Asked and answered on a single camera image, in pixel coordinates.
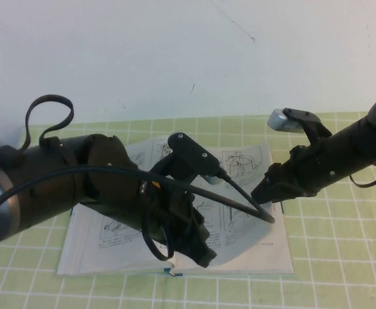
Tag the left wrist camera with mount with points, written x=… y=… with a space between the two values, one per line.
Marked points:
x=191 y=154

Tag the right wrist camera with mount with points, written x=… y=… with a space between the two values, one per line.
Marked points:
x=291 y=122

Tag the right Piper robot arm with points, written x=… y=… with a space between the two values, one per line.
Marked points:
x=362 y=148

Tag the green white checked tablecloth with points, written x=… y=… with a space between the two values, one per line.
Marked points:
x=336 y=257

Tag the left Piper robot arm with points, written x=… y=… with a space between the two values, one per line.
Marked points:
x=62 y=186

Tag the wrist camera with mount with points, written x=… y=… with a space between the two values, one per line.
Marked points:
x=291 y=122
x=191 y=154

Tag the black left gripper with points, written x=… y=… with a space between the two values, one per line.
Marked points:
x=178 y=215

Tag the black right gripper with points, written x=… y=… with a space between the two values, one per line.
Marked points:
x=297 y=177

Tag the illustrated technical book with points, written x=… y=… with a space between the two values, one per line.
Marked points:
x=265 y=251

